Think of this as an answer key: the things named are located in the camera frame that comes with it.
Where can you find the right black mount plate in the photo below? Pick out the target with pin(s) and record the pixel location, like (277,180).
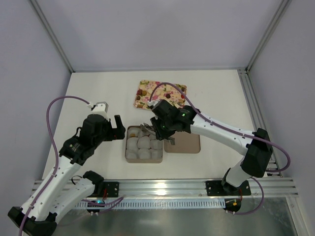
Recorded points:
(216,188)

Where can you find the left black mount plate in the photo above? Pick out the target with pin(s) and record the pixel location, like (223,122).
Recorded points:
(107,189)

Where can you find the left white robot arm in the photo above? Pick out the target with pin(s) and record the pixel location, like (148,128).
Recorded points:
(41,213)

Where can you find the gold tin box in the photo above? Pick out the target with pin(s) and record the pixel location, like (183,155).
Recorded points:
(138,161)

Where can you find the right aluminium frame post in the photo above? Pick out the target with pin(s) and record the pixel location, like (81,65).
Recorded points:
(272,25)

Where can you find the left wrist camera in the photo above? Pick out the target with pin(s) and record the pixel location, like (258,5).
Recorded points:
(99,108)

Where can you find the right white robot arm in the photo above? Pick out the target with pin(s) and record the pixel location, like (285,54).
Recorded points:
(254,147)

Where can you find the black mount plate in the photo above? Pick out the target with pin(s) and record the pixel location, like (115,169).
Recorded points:
(107,189)
(216,188)

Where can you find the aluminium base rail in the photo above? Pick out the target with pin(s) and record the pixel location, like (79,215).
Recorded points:
(271,186)

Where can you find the left aluminium frame post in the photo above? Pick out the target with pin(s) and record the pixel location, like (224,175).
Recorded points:
(50,32)

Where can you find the floral tray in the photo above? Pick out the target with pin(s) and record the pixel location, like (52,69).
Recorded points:
(148,89)

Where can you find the white slotted cable duct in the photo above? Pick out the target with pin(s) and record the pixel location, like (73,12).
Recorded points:
(152,204)

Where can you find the aluminium frame post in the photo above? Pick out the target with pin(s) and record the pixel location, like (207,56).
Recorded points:
(50,32)
(272,25)

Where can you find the gold tin lid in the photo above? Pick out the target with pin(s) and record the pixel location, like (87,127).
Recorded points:
(185,143)

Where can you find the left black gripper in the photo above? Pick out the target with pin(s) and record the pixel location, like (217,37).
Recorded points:
(114,131)

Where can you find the metal tongs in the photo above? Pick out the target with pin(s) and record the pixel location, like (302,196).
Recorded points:
(145,127)

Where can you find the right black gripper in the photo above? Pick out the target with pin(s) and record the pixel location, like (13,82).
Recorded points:
(160,129)

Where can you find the white paper cup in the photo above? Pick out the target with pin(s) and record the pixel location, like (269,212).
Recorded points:
(156,154)
(156,144)
(131,144)
(133,130)
(144,142)
(131,155)
(145,134)
(144,154)

